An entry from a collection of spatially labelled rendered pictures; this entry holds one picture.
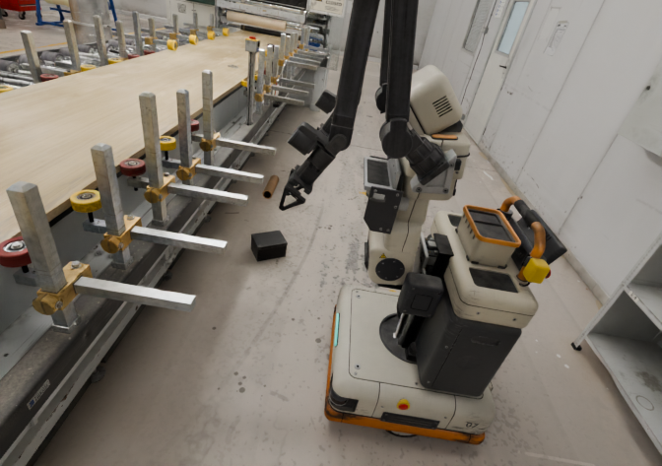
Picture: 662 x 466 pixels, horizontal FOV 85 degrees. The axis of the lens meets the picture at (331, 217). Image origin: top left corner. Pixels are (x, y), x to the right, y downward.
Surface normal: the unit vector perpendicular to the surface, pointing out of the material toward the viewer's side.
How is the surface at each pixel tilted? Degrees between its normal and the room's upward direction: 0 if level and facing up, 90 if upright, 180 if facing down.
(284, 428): 0
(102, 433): 0
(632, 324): 90
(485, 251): 92
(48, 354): 0
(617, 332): 90
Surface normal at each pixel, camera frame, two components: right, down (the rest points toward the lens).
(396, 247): -0.07, 0.52
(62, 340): 0.16, -0.84
